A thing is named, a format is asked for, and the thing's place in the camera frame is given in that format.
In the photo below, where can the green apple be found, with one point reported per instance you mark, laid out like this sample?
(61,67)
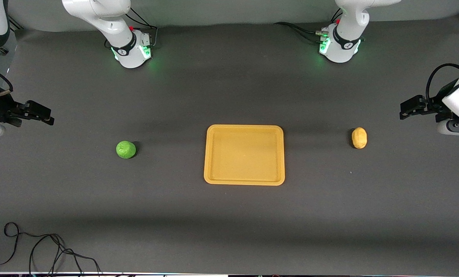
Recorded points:
(126,149)

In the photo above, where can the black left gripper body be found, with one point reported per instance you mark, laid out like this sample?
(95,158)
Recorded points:
(436,105)

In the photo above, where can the beige tape tag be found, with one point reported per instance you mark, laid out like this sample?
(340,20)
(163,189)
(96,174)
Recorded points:
(2,92)

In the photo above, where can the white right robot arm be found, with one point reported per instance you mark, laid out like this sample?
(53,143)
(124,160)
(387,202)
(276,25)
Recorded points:
(114,23)

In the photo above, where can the yellow potato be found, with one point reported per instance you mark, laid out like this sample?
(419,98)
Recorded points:
(359,138)

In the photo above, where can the yellow plastic tray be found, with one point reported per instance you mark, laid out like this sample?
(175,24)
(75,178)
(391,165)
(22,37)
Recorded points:
(244,155)

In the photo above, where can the dark grey table mat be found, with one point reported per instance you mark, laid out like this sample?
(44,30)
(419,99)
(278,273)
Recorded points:
(229,231)

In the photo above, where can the aluminium frame rail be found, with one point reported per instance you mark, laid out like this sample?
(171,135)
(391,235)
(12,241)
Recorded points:
(15,25)

